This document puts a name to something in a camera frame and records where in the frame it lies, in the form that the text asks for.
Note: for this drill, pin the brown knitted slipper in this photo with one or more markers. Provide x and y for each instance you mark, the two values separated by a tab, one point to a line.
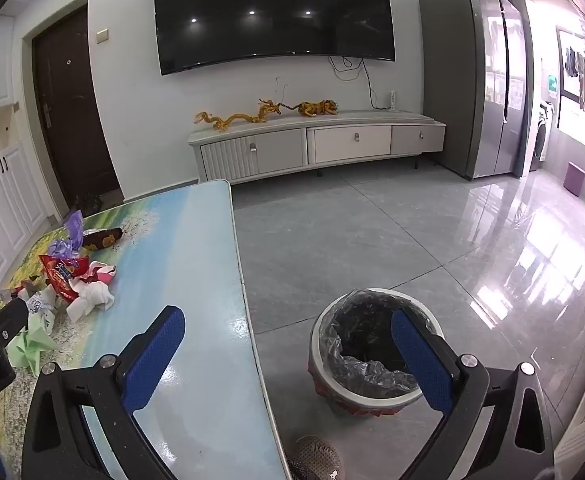
317	457

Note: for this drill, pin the white washing machine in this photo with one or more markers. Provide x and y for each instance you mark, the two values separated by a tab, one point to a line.
542	140

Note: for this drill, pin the dark shoes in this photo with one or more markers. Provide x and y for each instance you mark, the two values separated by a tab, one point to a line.
88	203

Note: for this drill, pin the purple stool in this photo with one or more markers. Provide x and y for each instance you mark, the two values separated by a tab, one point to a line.
574	178

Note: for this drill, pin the white printed wrapper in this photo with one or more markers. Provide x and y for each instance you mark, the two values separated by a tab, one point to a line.
40	305

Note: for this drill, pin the pink white wrapper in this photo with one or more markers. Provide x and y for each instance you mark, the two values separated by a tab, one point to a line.
103	276

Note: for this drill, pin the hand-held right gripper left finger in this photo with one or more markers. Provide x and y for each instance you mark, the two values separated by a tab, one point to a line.
152	355

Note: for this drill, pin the purple foil wrapper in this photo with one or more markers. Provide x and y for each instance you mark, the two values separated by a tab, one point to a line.
75	224

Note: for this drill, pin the white power strip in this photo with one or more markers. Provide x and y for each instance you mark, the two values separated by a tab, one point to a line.
392	101

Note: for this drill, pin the clear plastic bin liner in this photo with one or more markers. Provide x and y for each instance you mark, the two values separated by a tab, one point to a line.
367	370

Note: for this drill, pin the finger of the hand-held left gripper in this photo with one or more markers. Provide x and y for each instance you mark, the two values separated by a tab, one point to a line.
5	322

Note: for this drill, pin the black wall television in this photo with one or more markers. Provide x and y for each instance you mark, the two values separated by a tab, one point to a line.
272	10

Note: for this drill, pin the white tissue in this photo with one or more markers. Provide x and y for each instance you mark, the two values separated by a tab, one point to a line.
90	300

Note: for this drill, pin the dark brown door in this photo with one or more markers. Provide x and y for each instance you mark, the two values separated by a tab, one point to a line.
72	110

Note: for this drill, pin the brown snack packet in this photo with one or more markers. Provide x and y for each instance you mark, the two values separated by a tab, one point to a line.
103	238

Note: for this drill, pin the round trash bin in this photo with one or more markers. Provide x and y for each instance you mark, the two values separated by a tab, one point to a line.
362	402

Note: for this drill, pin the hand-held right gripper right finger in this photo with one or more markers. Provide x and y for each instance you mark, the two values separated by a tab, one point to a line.
420	360

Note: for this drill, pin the beige wall switch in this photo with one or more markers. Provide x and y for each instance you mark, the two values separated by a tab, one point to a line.
102	35

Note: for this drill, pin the golden dragon figurine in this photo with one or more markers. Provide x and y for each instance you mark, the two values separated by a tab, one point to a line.
232	120

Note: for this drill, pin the red snack packet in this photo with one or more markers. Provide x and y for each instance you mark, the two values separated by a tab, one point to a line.
62	275

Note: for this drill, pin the hanging clothes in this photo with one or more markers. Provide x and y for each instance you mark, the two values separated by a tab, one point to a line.
579	77

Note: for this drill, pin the golden tiger figurine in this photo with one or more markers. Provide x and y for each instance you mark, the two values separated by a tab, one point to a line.
317	108

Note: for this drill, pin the white television cabinet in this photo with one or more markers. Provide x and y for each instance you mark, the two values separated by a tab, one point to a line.
347	142

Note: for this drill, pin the white base cabinet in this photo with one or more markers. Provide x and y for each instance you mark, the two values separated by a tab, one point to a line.
2	210

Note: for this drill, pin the green paper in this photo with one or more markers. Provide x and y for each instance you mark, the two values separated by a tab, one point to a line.
32	350

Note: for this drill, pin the landscape print table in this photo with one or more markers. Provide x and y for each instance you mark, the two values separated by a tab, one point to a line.
187	260

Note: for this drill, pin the steel refrigerator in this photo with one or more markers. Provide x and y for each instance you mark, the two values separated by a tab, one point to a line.
497	85

